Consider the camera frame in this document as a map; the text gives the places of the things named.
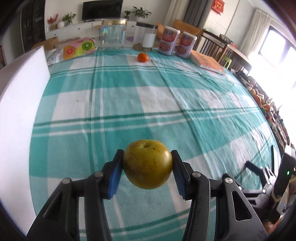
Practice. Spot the green plant by flowers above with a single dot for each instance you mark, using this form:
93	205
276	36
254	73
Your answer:
68	18

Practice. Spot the teal plaid tablecloth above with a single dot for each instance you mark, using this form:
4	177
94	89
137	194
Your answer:
94	105

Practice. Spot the right red white can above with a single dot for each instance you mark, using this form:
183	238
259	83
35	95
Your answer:
185	45

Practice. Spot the white cardboard box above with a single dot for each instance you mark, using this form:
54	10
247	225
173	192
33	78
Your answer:
22	85

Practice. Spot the fruit print snack bag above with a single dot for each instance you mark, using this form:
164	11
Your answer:
74	49

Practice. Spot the left red white can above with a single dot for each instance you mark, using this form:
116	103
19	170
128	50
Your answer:
168	41

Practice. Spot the red white can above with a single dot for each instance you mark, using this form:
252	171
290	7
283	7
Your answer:
185	45
168	41

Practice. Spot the red wall hanging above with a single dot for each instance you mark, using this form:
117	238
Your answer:
218	6

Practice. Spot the yellow green apple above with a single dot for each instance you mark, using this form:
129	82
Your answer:
147	164

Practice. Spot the white tv cabinet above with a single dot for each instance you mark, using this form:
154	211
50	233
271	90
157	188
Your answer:
81	30

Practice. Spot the red flower vase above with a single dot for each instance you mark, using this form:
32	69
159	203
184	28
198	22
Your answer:
52	22

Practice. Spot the gold lid clear jar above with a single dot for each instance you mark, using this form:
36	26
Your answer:
112	34

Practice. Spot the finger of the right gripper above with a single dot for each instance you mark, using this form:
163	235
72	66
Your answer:
272	158
259	171

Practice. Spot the orange book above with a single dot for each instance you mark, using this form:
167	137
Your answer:
206	62

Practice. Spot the green potted plant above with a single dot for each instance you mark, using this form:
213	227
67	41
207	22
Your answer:
140	13

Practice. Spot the grey curtain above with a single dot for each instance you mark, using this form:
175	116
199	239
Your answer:
197	12

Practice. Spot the wooden chair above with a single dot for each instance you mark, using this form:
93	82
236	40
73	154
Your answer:
211	45

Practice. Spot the black glass cabinet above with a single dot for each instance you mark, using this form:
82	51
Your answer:
33	24

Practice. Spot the black television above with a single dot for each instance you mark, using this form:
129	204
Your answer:
93	10

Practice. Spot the cardboard box on floor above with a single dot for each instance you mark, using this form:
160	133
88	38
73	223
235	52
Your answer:
48	44

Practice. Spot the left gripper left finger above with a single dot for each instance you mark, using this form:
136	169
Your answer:
100	186

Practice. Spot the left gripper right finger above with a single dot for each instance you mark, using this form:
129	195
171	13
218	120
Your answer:
193	186

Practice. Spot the black lid clear jar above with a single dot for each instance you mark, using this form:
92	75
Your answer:
144	37

